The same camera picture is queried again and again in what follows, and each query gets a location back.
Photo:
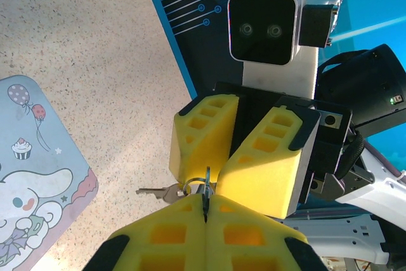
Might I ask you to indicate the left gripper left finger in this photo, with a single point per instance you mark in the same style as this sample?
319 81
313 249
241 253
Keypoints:
165 252

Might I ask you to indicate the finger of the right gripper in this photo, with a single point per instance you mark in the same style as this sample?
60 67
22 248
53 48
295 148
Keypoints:
206 153
266 182

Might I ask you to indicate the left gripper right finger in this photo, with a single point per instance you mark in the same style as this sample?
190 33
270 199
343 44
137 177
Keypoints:
250 252

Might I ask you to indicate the silver key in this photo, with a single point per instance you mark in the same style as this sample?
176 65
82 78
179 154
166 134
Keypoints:
158 192

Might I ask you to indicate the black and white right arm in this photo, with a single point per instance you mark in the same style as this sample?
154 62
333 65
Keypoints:
361 93

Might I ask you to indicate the dark panel with line print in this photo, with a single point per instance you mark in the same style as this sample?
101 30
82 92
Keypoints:
203 45

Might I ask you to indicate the blue pink cartoon tin box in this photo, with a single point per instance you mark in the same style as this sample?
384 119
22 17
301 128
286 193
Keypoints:
38 172

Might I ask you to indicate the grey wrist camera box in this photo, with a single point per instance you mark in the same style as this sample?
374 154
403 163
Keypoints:
260 10

